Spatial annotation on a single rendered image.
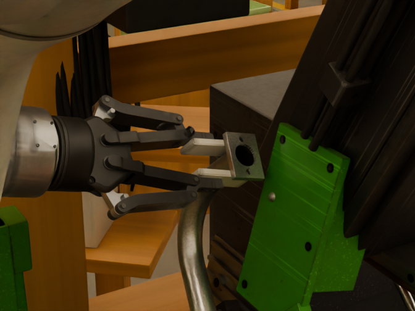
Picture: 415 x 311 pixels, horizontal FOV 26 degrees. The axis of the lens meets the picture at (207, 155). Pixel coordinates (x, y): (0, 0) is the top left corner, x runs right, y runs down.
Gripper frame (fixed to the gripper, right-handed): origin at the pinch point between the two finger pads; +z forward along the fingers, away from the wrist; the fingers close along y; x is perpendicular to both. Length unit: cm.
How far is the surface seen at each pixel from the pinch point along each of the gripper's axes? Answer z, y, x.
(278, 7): 338, 290, 351
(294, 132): 5.8, 0.8, -7.1
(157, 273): 104, 44, 189
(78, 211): -3.1, 5.1, 29.0
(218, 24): 19.4, 31.9, 19.1
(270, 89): 16.7, 14.7, 7.6
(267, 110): 12.2, 9.4, 3.9
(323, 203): 5.9, -8.1, -8.9
